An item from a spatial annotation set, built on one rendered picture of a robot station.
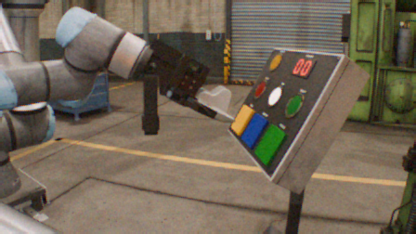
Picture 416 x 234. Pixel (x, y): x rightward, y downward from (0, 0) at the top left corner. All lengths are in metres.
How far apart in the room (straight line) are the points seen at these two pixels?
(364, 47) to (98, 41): 4.73
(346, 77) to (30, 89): 0.57
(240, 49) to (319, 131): 7.72
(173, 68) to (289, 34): 7.59
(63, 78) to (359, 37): 4.76
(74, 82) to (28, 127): 0.38
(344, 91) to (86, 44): 0.47
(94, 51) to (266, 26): 7.71
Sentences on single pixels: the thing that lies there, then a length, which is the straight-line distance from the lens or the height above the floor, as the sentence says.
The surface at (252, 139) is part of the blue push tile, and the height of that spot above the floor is 0.99.
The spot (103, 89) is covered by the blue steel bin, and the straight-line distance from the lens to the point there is 5.39.
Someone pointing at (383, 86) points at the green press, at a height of 0.62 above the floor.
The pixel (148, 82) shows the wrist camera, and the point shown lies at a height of 1.15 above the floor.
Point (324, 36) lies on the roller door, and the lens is 8.08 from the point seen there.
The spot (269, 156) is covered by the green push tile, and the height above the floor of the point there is 1.00.
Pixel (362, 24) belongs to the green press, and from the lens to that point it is 5.06.
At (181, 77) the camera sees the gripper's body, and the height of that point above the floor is 1.15.
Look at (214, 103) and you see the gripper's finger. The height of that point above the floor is 1.10.
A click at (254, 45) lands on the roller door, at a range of 8.17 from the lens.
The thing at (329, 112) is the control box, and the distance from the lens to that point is 0.58.
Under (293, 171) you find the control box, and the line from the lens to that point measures 0.59.
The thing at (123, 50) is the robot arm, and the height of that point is 1.20.
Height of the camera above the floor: 1.22
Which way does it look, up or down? 15 degrees down
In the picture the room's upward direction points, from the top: straight up
